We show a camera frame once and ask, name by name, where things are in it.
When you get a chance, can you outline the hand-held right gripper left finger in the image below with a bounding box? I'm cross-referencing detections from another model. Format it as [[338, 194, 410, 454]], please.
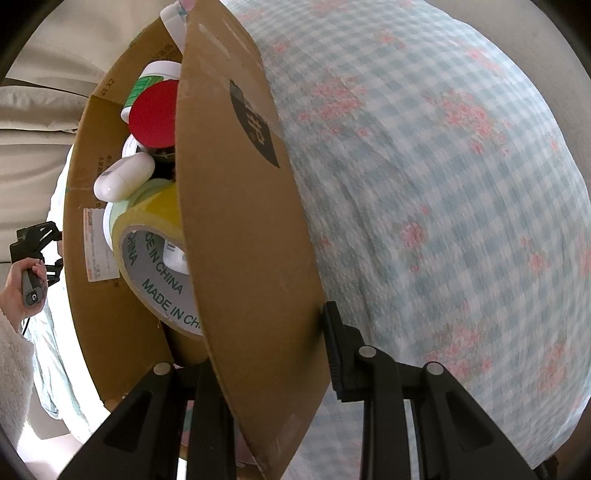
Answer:
[[58, 361, 238, 480]]

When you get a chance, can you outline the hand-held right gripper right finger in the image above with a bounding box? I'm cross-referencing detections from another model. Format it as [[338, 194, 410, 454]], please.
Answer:
[[322, 301, 539, 480]]

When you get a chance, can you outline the white oval case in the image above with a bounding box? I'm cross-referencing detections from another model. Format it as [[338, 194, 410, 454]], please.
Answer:
[[93, 152, 156, 201]]

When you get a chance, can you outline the yellow tape roll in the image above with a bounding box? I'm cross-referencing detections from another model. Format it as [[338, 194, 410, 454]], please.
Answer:
[[112, 185, 206, 342]]

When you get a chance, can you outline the brown cardboard box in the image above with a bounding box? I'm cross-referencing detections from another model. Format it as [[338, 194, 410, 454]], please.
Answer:
[[62, 0, 331, 480]]

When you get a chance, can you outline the red-lidded jar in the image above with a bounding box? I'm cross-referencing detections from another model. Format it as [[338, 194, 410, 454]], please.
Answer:
[[128, 78, 179, 158]]

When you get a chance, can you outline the person's left forearm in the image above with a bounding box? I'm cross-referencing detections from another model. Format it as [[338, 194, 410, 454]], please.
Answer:
[[0, 310, 37, 446]]

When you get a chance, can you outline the person's left hand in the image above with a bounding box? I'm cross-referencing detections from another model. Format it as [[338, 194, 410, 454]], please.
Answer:
[[0, 258, 48, 334]]

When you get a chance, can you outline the pastel printed paper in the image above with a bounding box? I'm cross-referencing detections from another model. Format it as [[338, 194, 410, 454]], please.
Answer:
[[182, 401, 195, 448]]

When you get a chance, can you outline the light blue crumpled cloth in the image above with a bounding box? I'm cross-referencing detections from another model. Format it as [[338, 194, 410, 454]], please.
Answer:
[[28, 138, 100, 439]]

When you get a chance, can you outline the beige padded furniture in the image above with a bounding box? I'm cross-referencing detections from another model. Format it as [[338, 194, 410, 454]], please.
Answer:
[[0, 0, 153, 259]]

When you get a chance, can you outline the white jar with green label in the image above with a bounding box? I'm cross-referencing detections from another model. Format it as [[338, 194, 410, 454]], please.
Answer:
[[121, 60, 184, 123]]

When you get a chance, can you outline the checked floral blanket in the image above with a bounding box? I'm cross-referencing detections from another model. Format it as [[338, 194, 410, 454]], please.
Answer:
[[217, 0, 591, 480]]

